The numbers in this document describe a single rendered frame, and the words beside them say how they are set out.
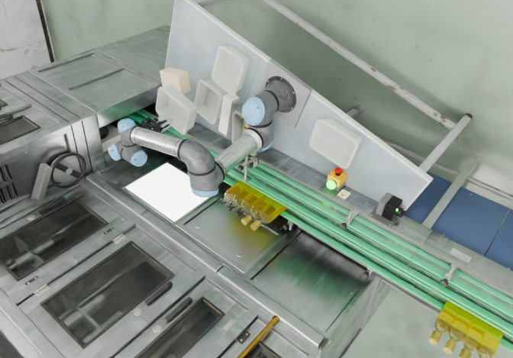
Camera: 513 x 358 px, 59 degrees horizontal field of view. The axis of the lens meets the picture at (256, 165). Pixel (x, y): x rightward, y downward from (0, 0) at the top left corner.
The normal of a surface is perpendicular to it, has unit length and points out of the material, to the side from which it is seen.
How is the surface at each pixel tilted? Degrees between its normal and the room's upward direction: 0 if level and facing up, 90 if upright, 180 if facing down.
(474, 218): 90
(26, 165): 90
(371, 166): 0
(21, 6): 90
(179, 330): 90
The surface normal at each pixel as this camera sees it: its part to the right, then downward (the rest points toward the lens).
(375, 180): -0.63, 0.45
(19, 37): 0.78, 0.42
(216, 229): 0.06, -0.79
